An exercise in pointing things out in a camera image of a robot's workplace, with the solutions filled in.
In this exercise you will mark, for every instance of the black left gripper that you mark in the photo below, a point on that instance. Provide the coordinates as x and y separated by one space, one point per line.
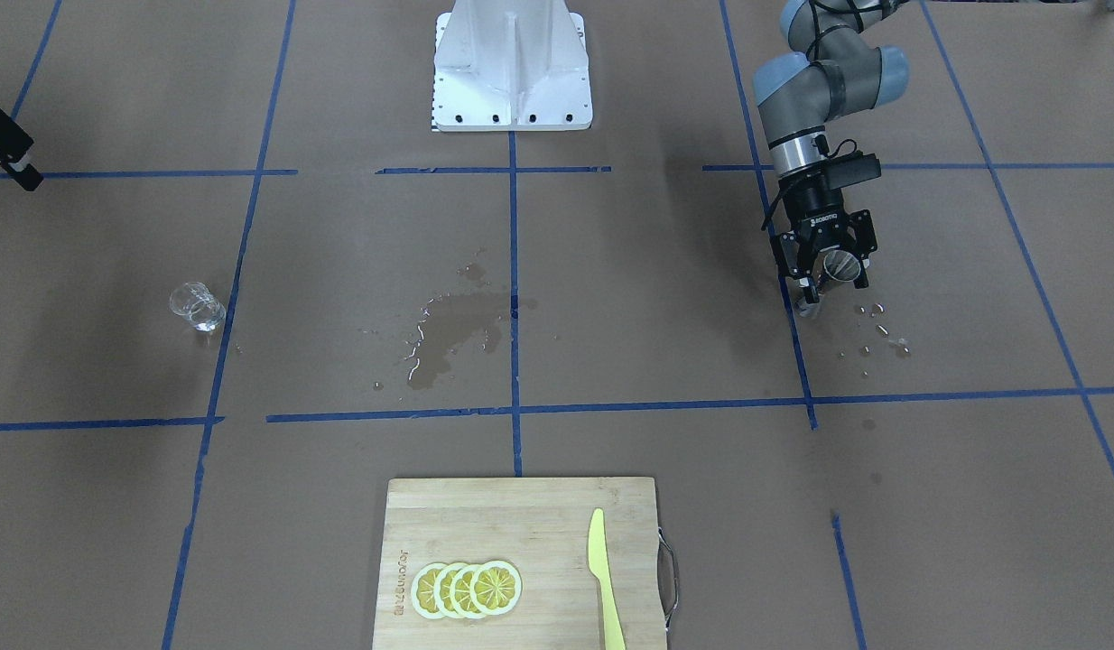
815 200

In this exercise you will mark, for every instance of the steel jigger measuring cup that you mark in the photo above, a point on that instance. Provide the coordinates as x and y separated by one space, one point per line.
837 267

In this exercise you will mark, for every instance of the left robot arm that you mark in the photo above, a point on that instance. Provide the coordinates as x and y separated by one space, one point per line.
828 72

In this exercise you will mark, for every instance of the yellow plastic knife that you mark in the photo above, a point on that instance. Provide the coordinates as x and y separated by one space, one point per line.
598 557

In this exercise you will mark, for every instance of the bamboo cutting board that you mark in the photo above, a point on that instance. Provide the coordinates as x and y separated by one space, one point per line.
540 525

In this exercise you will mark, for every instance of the lemon slice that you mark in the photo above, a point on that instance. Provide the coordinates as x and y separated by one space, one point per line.
496 587
461 592
443 590
424 591

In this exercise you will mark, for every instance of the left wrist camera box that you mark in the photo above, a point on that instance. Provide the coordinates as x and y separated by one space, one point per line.
850 169

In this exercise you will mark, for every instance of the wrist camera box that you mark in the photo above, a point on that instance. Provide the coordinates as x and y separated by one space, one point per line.
850 169
15 146

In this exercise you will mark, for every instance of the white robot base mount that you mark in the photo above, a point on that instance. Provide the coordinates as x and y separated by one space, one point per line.
502 66

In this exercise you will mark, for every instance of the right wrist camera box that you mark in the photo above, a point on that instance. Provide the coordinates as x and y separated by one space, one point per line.
15 146

